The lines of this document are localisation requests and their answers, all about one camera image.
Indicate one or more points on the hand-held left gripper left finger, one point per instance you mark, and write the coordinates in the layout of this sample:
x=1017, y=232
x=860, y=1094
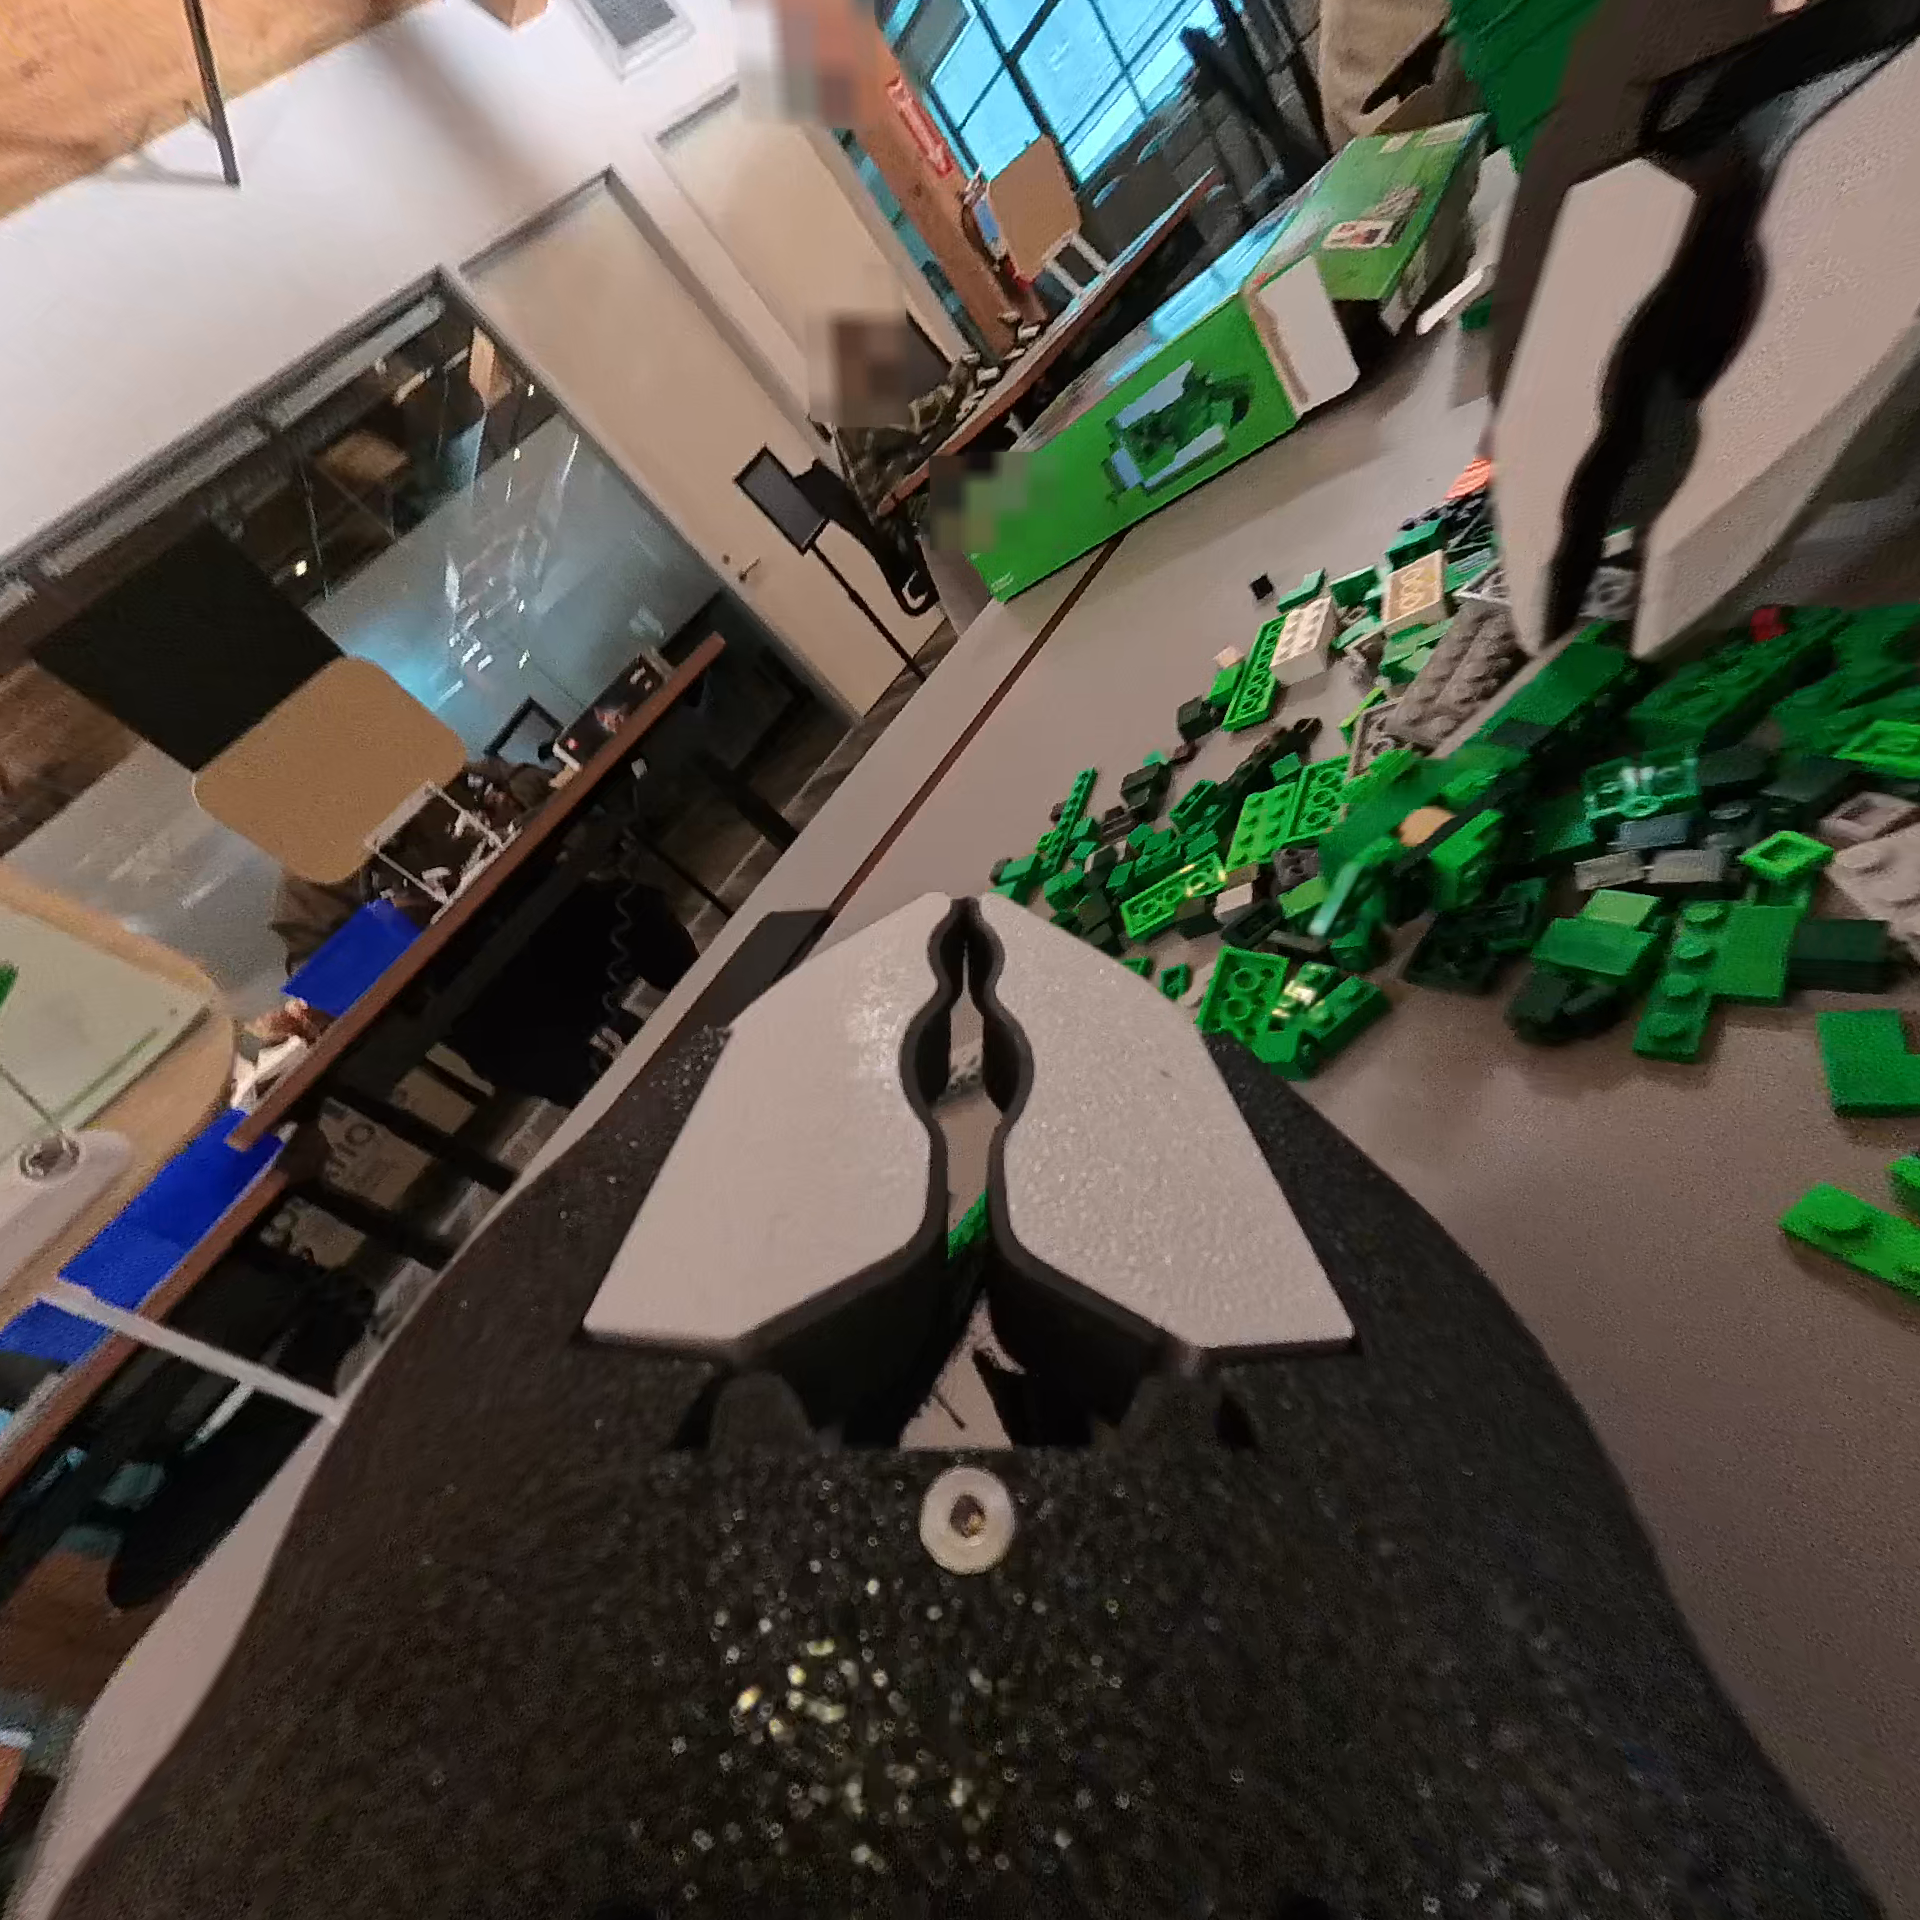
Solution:
x=779, y=1171

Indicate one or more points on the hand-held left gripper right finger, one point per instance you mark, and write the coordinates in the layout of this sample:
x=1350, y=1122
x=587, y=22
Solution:
x=1171, y=1185

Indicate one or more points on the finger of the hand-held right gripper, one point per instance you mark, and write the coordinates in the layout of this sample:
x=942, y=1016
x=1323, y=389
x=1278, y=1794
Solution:
x=1558, y=346
x=1828, y=300

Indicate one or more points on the pile of green toy bricks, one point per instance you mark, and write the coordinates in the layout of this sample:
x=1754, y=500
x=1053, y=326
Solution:
x=1275, y=825

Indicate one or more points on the black desk panel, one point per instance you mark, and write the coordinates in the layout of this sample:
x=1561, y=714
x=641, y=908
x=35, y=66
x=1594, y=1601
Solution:
x=779, y=953

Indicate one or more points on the wooden-edged desk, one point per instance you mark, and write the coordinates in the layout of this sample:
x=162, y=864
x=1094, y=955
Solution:
x=468, y=896
x=1061, y=332

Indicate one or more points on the grey desk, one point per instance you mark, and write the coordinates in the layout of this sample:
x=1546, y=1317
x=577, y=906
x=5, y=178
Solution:
x=1576, y=1276

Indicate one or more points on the green toy set box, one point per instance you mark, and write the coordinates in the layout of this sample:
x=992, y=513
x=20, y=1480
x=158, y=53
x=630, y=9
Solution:
x=1380, y=225
x=1078, y=493

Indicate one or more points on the blue storage bin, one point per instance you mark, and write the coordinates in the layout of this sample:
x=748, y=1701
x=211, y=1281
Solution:
x=148, y=1244
x=352, y=953

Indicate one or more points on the small black screen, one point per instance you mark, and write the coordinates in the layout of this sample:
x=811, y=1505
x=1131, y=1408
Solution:
x=528, y=734

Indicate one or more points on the tan book stand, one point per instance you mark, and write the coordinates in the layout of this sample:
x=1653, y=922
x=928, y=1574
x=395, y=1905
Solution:
x=329, y=764
x=1027, y=202

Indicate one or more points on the large grey studded plate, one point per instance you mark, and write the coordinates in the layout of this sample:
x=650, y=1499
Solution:
x=1881, y=884

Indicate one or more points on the white strip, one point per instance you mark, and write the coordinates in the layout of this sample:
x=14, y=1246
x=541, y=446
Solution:
x=195, y=1347

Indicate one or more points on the black sign stand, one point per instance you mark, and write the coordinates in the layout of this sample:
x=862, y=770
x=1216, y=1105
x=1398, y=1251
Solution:
x=772, y=502

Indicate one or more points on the green two-stud plate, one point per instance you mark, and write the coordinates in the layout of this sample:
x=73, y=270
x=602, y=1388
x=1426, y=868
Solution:
x=1844, y=1222

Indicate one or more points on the glass partition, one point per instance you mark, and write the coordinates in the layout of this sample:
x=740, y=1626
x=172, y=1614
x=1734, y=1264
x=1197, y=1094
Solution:
x=523, y=523

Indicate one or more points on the green L-shaped plate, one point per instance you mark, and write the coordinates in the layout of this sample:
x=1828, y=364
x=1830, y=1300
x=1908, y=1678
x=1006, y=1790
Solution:
x=1861, y=1072

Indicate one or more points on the black wall screen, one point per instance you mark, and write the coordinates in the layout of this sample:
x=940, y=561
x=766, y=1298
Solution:
x=165, y=644

